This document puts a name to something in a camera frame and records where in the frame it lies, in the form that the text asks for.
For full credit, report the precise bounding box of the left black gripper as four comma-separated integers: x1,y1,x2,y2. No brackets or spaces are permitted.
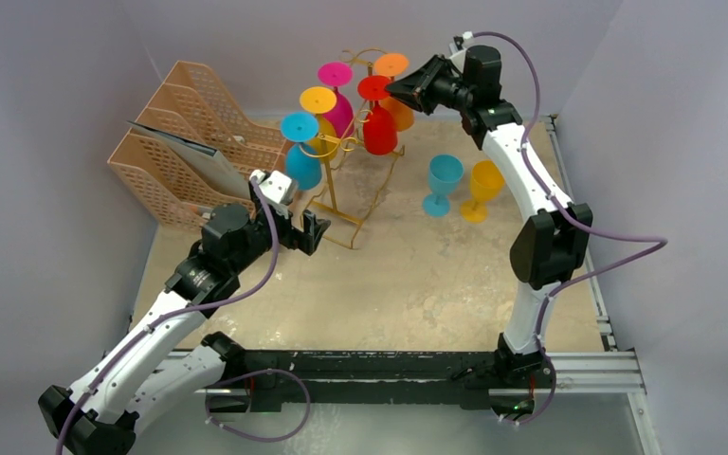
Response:
230,197,327,274

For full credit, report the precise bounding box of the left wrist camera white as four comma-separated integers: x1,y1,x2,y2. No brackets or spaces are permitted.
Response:
249,170,298,207

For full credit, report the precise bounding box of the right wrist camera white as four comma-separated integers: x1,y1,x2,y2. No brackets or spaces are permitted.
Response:
449,31,475,70

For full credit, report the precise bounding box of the yellow wine glass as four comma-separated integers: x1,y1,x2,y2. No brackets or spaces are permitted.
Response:
300,86,337,160
460,160,505,224

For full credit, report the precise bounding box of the gold wire glass rack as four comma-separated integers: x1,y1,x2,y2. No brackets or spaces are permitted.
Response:
305,47,406,249

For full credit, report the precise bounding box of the magenta wine glass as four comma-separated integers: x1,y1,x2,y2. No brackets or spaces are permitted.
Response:
318,62,354,138

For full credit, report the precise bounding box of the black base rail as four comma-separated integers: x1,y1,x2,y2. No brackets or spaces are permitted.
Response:
200,332,555,418

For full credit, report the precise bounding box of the pink plastic file organizer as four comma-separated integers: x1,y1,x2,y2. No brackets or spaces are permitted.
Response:
107,61,288,231

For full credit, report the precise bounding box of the red wine glass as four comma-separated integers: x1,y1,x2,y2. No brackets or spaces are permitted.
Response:
357,75,398,155

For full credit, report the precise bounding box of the purple cable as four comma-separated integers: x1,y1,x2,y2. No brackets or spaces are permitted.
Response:
470,31,668,428
54,175,313,455

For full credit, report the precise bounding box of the orange wine glass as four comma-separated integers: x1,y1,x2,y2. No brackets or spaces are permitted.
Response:
373,52,414,132

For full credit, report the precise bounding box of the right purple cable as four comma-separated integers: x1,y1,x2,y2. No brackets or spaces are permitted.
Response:
470,31,668,428

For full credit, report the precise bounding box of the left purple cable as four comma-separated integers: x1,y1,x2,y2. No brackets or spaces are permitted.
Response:
54,175,313,455

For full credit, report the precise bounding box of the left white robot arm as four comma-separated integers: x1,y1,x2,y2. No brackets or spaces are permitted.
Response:
39,203,331,454

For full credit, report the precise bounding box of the grey folder in organizer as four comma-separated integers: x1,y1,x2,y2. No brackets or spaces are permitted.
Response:
128,120,249,199

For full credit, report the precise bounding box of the blue wine glass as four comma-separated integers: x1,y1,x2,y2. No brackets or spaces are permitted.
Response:
422,155,464,217
281,111,322,191

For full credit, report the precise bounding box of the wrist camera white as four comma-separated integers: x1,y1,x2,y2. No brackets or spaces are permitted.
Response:
249,170,298,207
449,31,475,70

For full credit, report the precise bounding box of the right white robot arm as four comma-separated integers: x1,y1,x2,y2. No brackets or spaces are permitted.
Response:
386,45,592,386

